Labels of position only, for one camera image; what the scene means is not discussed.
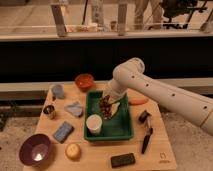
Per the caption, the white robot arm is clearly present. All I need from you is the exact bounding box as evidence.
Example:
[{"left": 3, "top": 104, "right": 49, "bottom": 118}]
[{"left": 103, "top": 57, "right": 213, "bottom": 136}]

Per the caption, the dark grape bunch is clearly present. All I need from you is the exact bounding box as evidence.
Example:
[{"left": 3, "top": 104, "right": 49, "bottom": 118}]
[{"left": 99, "top": 95, "right": 112, "bottom": 119}]

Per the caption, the person in beige trousers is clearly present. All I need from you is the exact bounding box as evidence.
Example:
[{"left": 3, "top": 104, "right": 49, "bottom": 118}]
[{"left": 134, "top": 0, "right": 163, "bottom": 30}]

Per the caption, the dark metal can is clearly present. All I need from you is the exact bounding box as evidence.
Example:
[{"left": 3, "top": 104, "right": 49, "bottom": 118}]
[{"left": 43, "top": 105, "right": 56, "bottom": 119}]

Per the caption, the orange carrot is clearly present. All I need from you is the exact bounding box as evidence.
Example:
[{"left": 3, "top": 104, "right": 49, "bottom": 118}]
[{"left": 128, "top": 98, "right": 149, "bottom": 106}]

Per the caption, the crumpled blue cloth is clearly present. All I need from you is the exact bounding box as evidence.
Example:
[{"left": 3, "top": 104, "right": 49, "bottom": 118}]
[{"left": 64, "top": 101, "right": 83, "bottom": 117}]

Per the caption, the blue sponge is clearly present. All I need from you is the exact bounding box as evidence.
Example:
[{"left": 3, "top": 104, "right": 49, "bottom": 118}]
[{"left": 53, "top": 122, "right": 74, "bottom": 143}]

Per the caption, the light blue cup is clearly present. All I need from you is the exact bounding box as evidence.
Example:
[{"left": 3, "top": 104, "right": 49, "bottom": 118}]
[{"left": 51, "top": 84, "right": 64, "bottom": 99}]

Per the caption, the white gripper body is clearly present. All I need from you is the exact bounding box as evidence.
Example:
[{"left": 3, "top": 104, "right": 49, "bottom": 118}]
[{"left": 103, "top": 84, "right": 124, "bottom": 103}]

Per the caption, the black rectangular block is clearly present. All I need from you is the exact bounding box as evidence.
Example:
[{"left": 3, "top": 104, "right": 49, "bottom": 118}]
[{"left": 111, "top": 153, "right": 135, "bottom": 168}]

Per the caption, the yellow round fruit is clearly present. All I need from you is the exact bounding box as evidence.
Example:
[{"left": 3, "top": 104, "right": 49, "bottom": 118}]
[{"left": 65, "top": 143, "right": 81, "bottom": 160}]

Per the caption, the purple bowl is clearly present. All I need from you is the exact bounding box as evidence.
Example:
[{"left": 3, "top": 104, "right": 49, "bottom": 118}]
[{"left": 19, "top": 134, "right": 51, "bottom": 166}]

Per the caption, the black office chair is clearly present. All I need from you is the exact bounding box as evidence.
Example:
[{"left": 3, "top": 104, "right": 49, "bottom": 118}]
[{"left": 159, "top": 0, "right": 207, "bottom": 29}]

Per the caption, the orange bowl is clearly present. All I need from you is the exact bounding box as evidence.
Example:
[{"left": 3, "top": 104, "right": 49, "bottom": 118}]
[{"left": 75, "top": 74, "right": 94, "bottom": 92}]

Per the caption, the green plastic tray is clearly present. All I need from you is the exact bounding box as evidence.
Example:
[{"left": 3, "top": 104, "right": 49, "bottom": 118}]
[{"left": 84, "top": 91, "right": 134, "bottom": 142}]

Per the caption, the white paper cup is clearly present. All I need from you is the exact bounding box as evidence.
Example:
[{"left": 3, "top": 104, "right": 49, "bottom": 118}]
[{"left": 86, "top": 114, "right": 103, "bottom": 135}]

